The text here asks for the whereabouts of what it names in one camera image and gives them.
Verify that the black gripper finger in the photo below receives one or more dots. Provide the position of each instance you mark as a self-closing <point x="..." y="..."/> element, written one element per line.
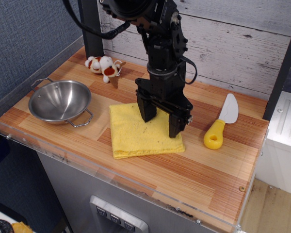
<point x="177" y="124"/>
<point x="147" y="110"/>

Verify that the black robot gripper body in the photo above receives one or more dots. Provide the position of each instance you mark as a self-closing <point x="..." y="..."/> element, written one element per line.
<point x="165" y="89"/>

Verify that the yellow cloth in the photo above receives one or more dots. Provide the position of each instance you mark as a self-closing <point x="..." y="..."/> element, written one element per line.
<point x="132" y="137"/>

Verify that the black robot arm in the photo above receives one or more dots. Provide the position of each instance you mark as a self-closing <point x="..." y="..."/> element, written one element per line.
<point x="159" y="24"/>

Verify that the white brown plush dog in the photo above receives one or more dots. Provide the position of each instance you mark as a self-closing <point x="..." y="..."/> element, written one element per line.
<point x="109" y="69"/>

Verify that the grey metal cabinet front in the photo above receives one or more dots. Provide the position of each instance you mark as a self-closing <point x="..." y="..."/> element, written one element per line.
<point x="145" y="187"/>

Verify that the white appliance at right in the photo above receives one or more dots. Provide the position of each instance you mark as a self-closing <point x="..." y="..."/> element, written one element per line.
<point x="274" y="165"/>

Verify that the silver dispenser panel with buttons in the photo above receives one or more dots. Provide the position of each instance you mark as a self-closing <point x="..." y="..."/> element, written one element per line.
<point x="117" y="216"/>

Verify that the yellow object bottom left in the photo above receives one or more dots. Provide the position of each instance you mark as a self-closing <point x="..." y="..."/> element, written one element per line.
<point x="20" y="227"/>

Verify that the toy knife yellow handle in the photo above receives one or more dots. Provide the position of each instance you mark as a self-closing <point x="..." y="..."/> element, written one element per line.
<point x="213" y="138"/>

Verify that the stainless steel bowl with handles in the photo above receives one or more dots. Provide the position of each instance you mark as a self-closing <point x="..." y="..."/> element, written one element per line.
<point x="60" y="102"/>

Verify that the clear acrylic guard rail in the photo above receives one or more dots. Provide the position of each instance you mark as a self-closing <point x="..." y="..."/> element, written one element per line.
<point x="229" y="170"/>

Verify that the dark vertical post left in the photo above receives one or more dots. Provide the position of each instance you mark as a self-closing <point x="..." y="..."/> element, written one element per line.
<point x="88" y="10"/>

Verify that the dark vertical post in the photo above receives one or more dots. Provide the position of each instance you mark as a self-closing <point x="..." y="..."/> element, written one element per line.
<point x="278" y="86"/>
<point x="88" y="10"/>

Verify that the dark vertical post right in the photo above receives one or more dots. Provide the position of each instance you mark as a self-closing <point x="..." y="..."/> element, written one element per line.
<point x="278" y="86"/>

